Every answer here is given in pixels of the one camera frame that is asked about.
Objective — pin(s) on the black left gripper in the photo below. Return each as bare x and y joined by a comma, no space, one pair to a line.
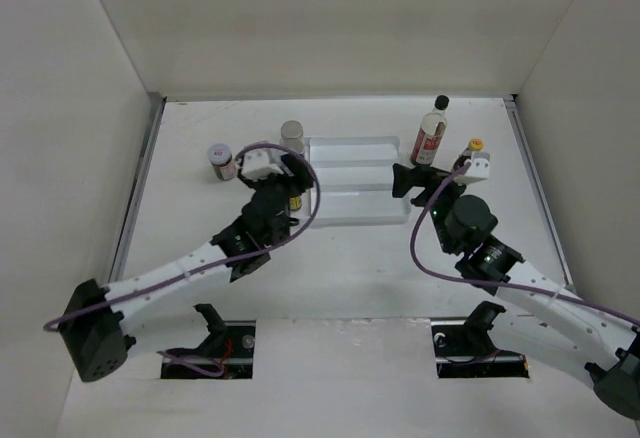
298,182

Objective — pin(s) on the white divided organizer tray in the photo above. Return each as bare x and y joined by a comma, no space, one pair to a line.
356,178

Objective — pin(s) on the tall soy sauce bottle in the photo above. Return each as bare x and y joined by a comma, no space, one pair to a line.
430,134

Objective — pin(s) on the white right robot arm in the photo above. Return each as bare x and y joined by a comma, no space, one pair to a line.
527,312

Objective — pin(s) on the silver-lid jar blue label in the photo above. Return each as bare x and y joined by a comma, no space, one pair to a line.
292,130

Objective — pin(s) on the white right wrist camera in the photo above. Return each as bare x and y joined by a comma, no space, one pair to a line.
476,168

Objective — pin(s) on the small gold-cap bottle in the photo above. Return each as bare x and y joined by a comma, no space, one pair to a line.
295,203

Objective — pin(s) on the green-label yellow-cap sauce bottle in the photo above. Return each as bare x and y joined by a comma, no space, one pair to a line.
474,145

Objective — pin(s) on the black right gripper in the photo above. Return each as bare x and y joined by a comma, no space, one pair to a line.
406,179

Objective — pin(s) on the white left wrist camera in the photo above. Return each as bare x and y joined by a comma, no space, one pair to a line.
259,164

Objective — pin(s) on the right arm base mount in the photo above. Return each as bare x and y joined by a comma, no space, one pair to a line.
464,350

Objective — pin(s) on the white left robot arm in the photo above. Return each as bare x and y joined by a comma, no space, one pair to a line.
164,311

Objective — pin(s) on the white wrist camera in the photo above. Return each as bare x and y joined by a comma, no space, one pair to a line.
476,168
259,164

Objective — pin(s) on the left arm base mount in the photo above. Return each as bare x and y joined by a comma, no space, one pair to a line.
225,353

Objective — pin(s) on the dark jar white red lid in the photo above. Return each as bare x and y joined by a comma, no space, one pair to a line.
221,159

